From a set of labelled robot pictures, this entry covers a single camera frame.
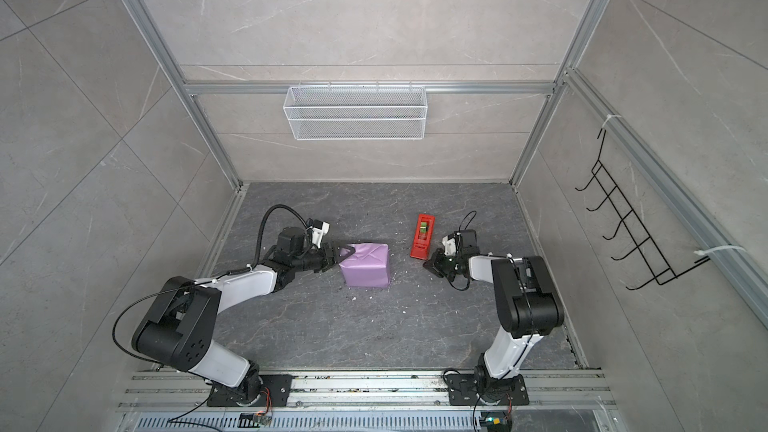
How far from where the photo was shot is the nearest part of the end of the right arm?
2.46ft

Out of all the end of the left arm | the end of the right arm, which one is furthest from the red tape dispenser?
the end of the left arm

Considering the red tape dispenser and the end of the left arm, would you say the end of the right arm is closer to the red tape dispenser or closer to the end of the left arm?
the red tape dispenser

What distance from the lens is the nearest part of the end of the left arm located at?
0.73 metres
